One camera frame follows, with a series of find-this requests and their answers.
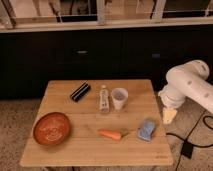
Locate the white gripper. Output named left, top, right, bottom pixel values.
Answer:
left=158, top=85, right=182, bottom=124

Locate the white ceramic cup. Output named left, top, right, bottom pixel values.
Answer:
left=111, top=88, right=128, bottom=110

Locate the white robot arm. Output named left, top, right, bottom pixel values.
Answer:
left=158, top=60, right=213, bottom=124

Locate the orange ceramic bowl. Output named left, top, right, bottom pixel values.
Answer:
left=33, top=112, right=71, bottom=146

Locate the blue sponge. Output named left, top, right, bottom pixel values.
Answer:
left=137, top=119, right=156, bottom=141

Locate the black power adapter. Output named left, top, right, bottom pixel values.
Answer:
left=181, top=141, right=194, bottom=158

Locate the orange carrot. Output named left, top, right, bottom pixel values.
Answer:
left=98, top=129, right=128, bottom=141

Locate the small clear bottle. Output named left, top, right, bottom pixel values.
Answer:
left=99, top=85, right=110, bottom=113

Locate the wooden table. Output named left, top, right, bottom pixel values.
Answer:
left=20, top=79, right=173, bottom=167

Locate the black rectangular box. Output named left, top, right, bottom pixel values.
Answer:
left=70, top=83, right=91, bottom=102

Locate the dark cabinet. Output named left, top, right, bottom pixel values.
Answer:
left=0, top=25, right=213, bottom=99

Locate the black power cable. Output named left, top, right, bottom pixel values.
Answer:
left=165, top=111, right=213, bottom=171

